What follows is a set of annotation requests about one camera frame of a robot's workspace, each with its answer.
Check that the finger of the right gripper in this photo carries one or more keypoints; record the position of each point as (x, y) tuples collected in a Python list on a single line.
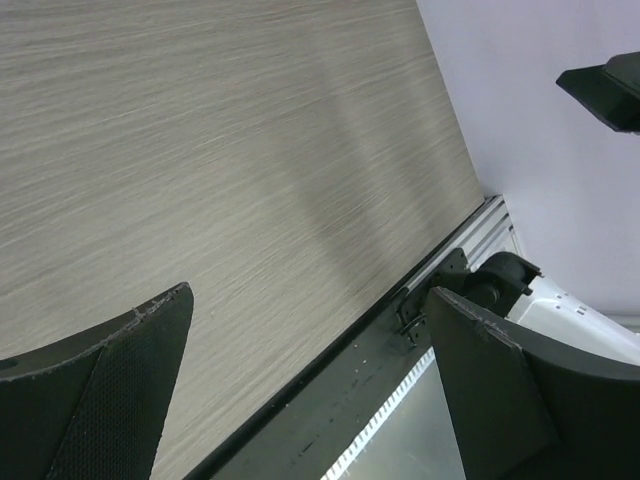
[(610, 91)]

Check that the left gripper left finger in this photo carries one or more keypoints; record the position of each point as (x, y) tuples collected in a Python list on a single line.
[(93, 405)]

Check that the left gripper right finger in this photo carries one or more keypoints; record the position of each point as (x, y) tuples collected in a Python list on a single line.
[(525, 406)]

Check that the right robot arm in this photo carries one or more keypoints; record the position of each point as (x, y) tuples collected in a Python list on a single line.
[(515, 289)]

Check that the slotted cable duct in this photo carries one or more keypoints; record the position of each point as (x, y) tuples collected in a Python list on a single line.
[(340, 467)]

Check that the aluminium rail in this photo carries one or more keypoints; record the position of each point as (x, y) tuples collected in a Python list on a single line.
[(487, 231)]

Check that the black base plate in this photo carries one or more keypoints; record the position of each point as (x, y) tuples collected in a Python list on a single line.
[(301, 431)]

